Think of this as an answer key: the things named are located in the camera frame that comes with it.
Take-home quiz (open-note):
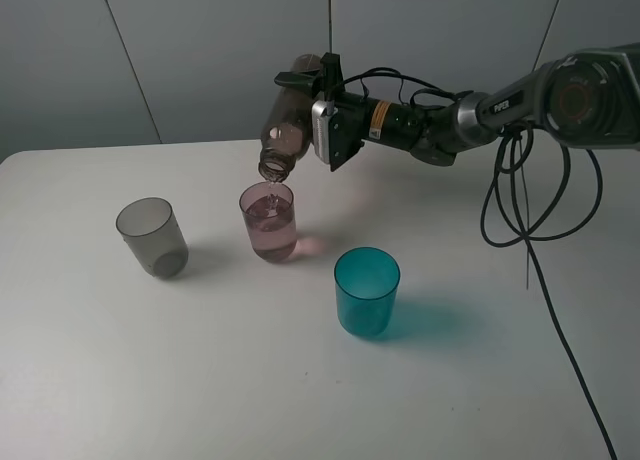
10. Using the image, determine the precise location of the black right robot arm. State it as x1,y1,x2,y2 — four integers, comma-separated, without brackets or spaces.
274,43,639,170

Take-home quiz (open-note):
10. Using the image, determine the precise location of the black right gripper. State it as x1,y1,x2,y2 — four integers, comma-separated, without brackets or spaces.
274,52,425,151

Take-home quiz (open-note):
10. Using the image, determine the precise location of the pink translucent plastic cup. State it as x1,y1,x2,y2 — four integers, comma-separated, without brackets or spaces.
239,181,297,263

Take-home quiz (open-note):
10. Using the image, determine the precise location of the grey translucent plastic cup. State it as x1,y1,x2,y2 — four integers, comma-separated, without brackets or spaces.
115,197,189,279

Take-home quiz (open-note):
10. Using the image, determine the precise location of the teal translucent plastic cup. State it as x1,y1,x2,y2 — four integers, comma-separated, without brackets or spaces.
334,247,401,337

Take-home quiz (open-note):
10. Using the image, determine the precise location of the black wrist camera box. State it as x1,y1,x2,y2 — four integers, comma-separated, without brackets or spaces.
311,100,364,172

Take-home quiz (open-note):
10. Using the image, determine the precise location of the brown transparent water bottle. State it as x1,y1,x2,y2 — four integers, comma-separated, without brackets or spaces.
258,80,324,183

